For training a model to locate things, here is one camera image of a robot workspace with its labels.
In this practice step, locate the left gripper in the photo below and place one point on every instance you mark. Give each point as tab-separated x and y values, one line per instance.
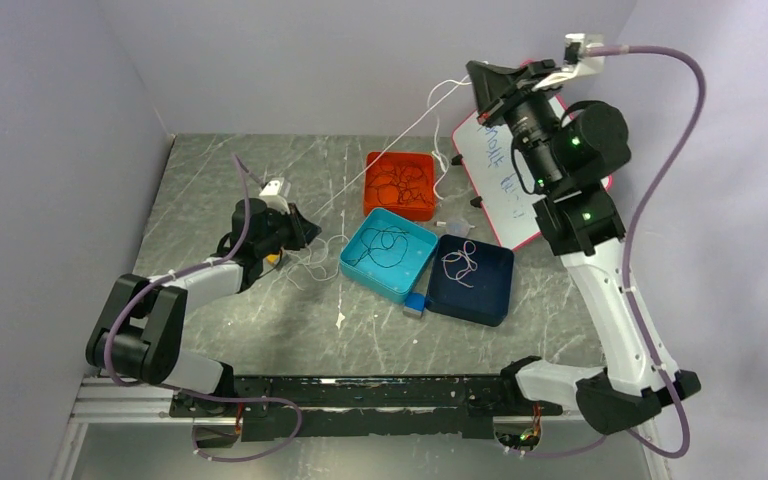
302	231

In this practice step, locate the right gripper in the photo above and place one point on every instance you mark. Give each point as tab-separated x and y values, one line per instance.
497	86

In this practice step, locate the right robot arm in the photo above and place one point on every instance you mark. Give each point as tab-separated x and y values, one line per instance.
638	378

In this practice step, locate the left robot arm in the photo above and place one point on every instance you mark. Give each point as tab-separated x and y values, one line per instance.
139	332

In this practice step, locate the yellow grey block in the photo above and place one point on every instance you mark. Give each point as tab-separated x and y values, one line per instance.
275	260

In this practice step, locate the pink framed whiteboard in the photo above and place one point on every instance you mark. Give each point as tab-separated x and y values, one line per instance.
503	185

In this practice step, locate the light blue square tray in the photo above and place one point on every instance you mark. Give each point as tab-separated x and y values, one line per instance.
388	254

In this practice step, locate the orange square tray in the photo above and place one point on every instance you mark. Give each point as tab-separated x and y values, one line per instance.
402	183

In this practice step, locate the blue white block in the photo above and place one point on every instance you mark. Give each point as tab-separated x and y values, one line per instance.
414	305

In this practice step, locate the clear plastic cup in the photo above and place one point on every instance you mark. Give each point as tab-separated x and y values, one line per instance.
458	227

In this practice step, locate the dark blue square tray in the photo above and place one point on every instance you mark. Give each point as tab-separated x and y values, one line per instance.
470	280

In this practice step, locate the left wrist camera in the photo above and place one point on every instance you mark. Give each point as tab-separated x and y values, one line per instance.
275	194

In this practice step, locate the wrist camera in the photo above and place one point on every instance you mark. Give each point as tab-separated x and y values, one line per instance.
577	62
275	194

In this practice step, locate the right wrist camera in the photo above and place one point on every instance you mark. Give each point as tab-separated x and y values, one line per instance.
577	62

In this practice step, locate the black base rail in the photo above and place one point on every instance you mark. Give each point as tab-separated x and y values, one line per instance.
468	405

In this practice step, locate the aluminium frame rail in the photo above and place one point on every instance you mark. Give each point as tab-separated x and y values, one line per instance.
127	433

